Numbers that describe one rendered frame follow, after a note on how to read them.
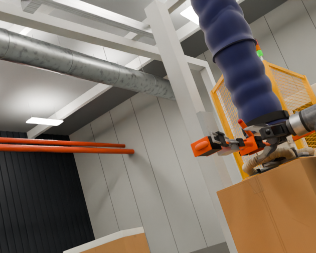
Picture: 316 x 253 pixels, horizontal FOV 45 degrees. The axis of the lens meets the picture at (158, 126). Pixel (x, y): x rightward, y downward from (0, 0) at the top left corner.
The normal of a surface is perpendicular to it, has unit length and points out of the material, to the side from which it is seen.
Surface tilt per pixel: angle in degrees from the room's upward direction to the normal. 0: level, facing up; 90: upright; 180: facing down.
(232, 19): 97
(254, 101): 76
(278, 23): 90
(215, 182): 90
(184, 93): 90
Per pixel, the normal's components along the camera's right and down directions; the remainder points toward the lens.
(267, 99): 0.06, -0.55
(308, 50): -0.57, -0.07
